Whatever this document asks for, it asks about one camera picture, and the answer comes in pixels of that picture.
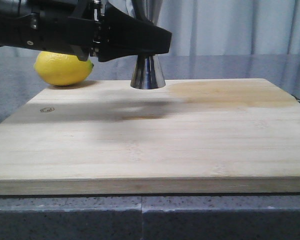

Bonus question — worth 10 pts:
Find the steel jigger measuring cup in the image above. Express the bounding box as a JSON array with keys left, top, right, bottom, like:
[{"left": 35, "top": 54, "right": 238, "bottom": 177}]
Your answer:
[{"left": 130, "top": 0, "right": 166, "bottom": 90}]

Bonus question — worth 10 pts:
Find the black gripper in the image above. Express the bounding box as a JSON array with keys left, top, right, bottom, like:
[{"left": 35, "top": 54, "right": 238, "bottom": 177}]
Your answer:
[{"left": 18, "top": 0, "right": 103, "bottom": 61}]

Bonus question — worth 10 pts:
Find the yellow lemon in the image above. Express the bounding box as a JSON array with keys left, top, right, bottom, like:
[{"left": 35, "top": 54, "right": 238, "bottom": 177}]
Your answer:
[{"left": 33, "top": 51, "right": 94, "bottom": 86}]

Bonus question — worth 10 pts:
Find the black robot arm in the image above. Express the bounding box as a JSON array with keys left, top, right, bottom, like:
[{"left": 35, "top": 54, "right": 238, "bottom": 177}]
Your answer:
[{"left": 0, "top": 0, "right": 172, "bottom": 62}]

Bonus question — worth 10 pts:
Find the wooden cutting board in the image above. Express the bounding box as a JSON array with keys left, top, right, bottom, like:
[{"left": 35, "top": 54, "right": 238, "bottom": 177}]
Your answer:
[{"left": 0, "top": 78, "right": 300, "bottom": 195}]

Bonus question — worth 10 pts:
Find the grey curtain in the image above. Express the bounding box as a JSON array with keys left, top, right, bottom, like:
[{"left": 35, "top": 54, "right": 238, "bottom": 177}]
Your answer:
[{"left": 0, "top": 0, "right": 300, "bottom": 58}]

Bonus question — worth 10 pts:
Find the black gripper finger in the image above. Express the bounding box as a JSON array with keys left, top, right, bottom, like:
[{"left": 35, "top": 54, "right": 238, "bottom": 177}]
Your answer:
[{"left": 97, "top": 1, "right": 172, "bottom": 62}]

